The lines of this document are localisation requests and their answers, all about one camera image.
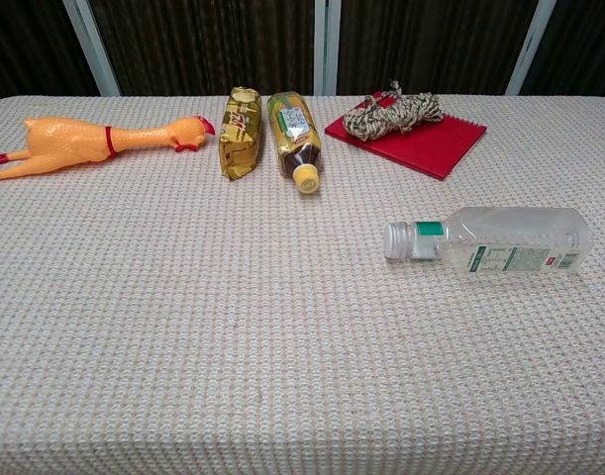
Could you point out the white plastic bottle cap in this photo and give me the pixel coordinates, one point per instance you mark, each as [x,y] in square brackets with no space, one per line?
[396,240]

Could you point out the clear plastic bottle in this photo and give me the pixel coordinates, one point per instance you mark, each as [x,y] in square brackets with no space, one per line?
[505,237]

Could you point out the yellow-capped tea bottle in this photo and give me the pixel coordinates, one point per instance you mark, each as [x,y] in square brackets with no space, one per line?
[294,133]

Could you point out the beige woven tablecloth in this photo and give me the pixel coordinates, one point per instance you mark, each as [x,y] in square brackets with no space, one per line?
[232,321]

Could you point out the gold foil snack package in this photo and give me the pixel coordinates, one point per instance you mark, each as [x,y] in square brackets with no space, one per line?
[240,133]

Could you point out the red spiral notebook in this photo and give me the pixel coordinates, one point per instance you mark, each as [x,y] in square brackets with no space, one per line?
[431,148]

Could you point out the dark brown pleated curtain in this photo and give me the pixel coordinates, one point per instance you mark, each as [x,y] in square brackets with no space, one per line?
[208,44]

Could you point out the yellow rubber chicken toy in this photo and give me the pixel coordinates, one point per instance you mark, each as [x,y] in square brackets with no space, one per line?
[69,141]

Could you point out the white frame post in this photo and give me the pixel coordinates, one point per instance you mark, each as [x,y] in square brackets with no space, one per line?
[327,49]
[90,49]
[530,49]

